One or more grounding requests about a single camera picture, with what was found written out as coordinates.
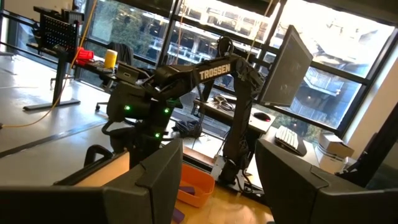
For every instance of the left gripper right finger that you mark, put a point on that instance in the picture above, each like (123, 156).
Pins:
(311, 196)

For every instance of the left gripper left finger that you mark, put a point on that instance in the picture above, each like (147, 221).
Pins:
(77, 205)

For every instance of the purple rectangular block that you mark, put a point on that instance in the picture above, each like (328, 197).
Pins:
(178, 216)
(187, 190)

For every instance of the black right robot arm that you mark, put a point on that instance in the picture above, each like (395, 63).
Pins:
(214, 72)

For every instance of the white cardboard box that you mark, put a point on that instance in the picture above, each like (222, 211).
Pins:
(335, 144)
(329, 163)

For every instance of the yellow cup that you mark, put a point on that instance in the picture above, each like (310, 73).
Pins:
(110, 59)

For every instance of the white keyboard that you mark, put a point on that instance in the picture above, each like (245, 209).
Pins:
(289, 138)

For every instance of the dark cloth bundle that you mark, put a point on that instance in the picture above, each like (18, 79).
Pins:
(188, 129)

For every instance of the red plastic object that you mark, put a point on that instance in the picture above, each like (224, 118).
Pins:
(84, 56)

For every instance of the grey desk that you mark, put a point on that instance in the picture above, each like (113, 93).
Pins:
(270, 133)
(214, 115)

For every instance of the black red mouse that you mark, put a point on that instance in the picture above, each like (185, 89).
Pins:
(262, 117)

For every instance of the black pegboard stand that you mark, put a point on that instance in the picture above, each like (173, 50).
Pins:
(59, 34)

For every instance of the orange plastic basket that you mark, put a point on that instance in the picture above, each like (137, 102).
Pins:
(199, 177)

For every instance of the black headphones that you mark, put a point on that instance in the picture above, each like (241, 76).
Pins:
(225, 46)

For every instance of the black computer monitor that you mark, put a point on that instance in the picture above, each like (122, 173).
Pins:
(286, 68)

